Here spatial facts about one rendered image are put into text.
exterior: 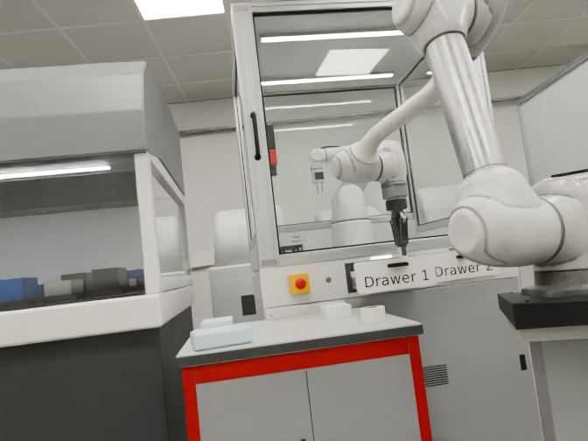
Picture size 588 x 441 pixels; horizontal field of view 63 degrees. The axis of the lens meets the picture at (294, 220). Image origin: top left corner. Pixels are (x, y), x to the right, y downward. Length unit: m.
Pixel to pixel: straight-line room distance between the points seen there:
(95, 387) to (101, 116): 0.86
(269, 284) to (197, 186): 3.45
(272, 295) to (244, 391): 0.63
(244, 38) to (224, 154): 3.26
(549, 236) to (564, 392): 0.34
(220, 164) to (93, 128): 3.58
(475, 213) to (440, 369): 1.03
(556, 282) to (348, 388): 0.55
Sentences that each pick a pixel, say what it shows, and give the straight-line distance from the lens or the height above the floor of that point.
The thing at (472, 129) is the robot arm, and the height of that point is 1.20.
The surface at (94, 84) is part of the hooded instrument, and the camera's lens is 1.78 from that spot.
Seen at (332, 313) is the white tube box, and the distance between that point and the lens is 1.58.
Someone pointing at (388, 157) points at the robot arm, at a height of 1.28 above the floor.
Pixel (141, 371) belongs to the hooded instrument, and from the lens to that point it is 1.69.
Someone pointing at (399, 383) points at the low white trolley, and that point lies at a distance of 1.32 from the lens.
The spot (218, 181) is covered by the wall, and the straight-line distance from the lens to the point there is 5.16.
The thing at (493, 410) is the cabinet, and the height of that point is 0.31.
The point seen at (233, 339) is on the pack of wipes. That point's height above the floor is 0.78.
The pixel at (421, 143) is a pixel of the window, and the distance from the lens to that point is 2.04.
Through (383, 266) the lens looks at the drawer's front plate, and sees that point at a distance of 1.74.
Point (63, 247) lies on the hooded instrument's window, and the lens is 1.67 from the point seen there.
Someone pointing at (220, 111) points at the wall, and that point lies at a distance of 5.34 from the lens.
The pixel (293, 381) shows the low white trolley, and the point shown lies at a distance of 1.26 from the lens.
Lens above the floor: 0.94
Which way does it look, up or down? 5 degrees up
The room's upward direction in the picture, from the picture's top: 7 degrees counter-clockwise
